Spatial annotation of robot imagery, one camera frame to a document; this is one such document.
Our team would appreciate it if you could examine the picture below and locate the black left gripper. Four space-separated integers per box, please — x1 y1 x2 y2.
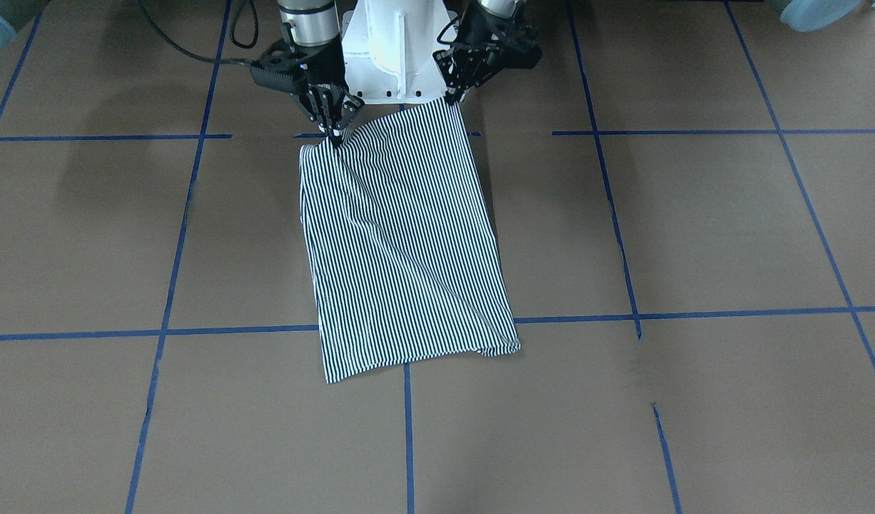
434 7 522 106

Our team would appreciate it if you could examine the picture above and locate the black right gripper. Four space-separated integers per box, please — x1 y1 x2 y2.
280 39 365 147

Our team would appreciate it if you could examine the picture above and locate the navy white striped polo shirt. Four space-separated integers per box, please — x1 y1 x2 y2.
298 99 520 384

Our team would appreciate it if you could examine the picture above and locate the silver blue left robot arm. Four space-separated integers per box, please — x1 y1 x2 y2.
433 1 859 104

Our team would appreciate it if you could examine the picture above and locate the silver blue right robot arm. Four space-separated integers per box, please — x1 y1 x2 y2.
0 1 365 148

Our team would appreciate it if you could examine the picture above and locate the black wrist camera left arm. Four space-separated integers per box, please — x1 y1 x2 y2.
495 25 542 69

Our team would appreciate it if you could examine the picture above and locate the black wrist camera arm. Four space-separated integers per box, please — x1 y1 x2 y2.
495 25 542 69
249 52 307 95

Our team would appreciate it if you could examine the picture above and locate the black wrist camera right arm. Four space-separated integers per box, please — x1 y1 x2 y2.
249 52 307 95

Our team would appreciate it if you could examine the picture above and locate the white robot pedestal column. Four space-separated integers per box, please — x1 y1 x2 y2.
342 1 456 104

